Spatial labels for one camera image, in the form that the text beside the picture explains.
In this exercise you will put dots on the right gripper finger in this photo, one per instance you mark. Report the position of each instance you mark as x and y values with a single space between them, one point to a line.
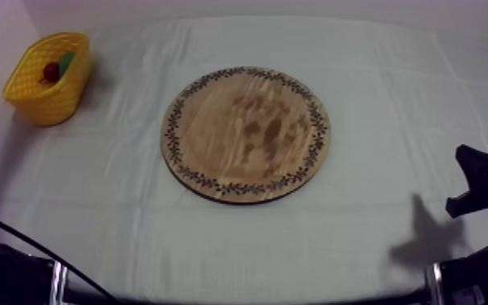
469 204
479 167

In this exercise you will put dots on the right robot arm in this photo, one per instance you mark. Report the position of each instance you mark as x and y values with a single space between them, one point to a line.
482 277

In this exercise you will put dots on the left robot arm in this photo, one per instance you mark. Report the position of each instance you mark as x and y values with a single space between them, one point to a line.
14 277

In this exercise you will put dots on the round wooden board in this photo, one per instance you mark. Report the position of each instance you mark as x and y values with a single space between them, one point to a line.
244 136

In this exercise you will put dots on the yellow plastic basket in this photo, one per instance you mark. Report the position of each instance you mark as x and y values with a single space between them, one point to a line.
48 104

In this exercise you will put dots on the green toy pear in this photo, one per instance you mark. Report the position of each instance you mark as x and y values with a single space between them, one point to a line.
67 61

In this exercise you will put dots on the small red fruit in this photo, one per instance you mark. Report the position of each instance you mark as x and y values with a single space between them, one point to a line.
51 71

